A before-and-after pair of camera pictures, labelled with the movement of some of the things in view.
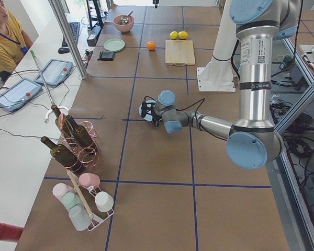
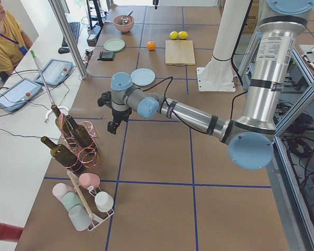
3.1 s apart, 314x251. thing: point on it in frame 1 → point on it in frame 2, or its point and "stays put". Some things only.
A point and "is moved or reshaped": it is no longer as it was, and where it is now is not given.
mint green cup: [70, 199] stays put
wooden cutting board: [179, 53] stays put
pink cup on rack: [88, 179] stays put
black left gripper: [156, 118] → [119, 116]
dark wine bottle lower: [62, 155] stays put
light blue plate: [148, 117] is moved or reshaped
